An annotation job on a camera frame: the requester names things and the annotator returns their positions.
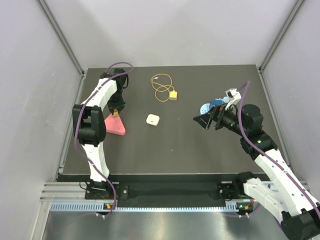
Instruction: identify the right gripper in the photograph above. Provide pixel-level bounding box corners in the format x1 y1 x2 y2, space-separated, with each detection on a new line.
193 101 248 137

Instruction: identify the yellow cube plug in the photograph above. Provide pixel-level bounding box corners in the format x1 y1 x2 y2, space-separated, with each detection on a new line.
112 109 119 117

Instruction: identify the dark blue cube socket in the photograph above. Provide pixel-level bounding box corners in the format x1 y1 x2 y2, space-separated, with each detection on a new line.
209 99 224 108

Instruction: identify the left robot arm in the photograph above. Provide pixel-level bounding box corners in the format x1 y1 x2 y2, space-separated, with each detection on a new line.
72 68 129 200

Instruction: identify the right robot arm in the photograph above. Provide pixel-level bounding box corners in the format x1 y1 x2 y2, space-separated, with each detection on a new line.
193 104 320 240

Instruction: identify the light blue round power strip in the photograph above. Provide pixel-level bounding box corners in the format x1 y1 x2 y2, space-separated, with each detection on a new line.
199 103 213 115

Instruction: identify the pink triangular power strip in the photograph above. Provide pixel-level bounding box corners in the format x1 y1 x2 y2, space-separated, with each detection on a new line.
104 114 126 136

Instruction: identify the white flat charger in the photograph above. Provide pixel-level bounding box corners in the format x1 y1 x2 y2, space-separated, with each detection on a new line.
146 114 160 126

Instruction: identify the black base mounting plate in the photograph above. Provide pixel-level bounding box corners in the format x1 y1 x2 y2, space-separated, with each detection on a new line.
85 180 239 201

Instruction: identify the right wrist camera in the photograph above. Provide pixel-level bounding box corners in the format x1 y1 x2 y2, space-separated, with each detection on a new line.
225 88 242 110

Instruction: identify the yellow charger with cable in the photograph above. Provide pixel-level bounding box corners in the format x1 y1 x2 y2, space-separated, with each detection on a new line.
169 90 178 101

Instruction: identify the slotted cable duct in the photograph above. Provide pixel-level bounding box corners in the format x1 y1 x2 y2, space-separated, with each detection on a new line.
50 201 253 213

